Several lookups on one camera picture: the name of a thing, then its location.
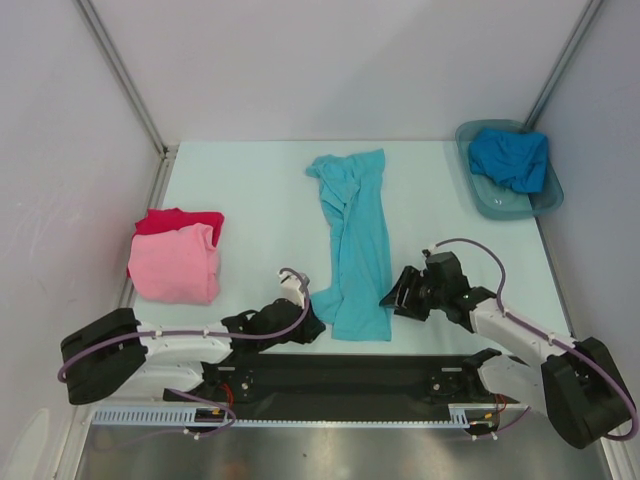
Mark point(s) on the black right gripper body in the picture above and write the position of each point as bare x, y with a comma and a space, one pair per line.
409, 291

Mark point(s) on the light blue t-shirt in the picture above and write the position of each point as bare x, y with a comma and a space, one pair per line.
350, 194

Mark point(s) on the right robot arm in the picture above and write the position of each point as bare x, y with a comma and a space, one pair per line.
575, 384

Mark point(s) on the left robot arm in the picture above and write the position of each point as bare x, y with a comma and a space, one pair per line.
119, 355

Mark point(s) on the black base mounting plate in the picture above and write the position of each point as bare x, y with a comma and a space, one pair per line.
345, 388

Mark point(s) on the translucent blue plastic bin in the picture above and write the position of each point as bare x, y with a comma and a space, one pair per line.
496, 202

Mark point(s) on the pink folded t-shirt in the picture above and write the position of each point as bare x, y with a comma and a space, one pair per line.
176, 267

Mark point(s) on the dark blue crumpled t-shirt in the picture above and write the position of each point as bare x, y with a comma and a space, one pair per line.
517, 161

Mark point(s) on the red folded t-shirt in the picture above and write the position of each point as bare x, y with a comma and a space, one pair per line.
159, 221

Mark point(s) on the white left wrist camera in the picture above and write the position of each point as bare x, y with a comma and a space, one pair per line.
291, 287

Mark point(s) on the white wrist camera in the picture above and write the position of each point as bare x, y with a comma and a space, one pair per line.
429, 252
291, 287

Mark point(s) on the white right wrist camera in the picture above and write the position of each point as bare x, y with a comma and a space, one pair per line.
429, 252

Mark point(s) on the light blue cable duct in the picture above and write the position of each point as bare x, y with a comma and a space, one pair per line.
172, 416

